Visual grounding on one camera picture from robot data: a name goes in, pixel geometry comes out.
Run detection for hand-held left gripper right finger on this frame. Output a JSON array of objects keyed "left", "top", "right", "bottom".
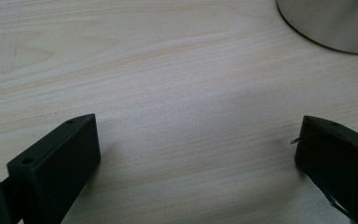
[{"left": 290, "top": 115, "right": 358, "bottom": 224}]

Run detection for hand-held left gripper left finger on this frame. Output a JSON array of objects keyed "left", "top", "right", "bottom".
[{"left": 1, "top": 113, "right": 102, "bottom": 224}]

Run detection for round silver metal container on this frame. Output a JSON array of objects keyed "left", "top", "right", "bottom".
[{"left": 275, "top": 0, "right": 358, "bottom": 56}]

